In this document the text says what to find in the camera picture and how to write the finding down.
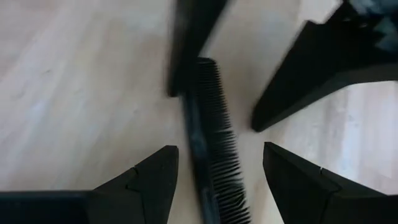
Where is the black plastic comb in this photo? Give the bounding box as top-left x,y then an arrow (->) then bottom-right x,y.
181,57 -> 252,224

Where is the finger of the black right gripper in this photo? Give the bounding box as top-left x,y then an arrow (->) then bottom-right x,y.
167,0 -> 228,98
251,4 -> 398,133

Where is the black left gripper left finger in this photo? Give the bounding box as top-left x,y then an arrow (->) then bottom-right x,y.
0,144 -> 180,224

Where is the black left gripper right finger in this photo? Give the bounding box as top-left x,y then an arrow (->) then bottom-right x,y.
262,141 -> 398,224

